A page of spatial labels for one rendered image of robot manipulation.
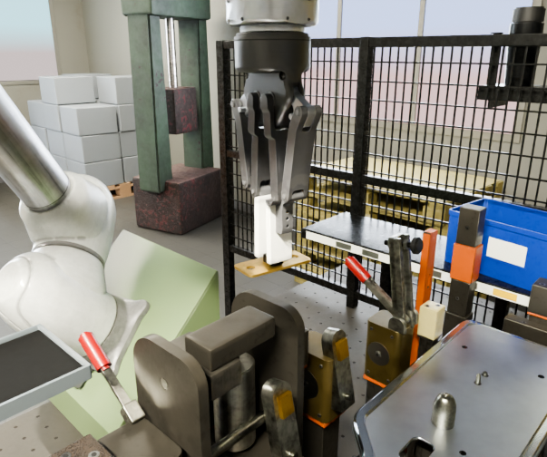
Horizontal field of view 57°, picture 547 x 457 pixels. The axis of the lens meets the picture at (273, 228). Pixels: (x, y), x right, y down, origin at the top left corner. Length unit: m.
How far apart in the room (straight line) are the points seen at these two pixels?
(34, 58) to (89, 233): 5.98
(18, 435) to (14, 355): 0.65
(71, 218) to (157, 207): 3.43
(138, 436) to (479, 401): 0.51
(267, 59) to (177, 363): 0.34
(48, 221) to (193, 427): 0.63
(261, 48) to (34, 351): 0.45
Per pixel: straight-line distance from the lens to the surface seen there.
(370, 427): 0.79
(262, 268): 0.55
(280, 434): 0.71
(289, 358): 0.71
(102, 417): 1.15
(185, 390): 0.60
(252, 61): 0.50
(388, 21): 3.85
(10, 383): 0.66
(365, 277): 0.94
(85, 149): 5.52
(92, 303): 1.10
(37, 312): 1.06
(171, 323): 1.11
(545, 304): 1.12
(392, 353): 0.94
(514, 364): 0.99
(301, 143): 0.49
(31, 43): 7.06
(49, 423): 1.35
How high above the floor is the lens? 1.51
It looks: 19 degrees down
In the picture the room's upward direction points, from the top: straight up
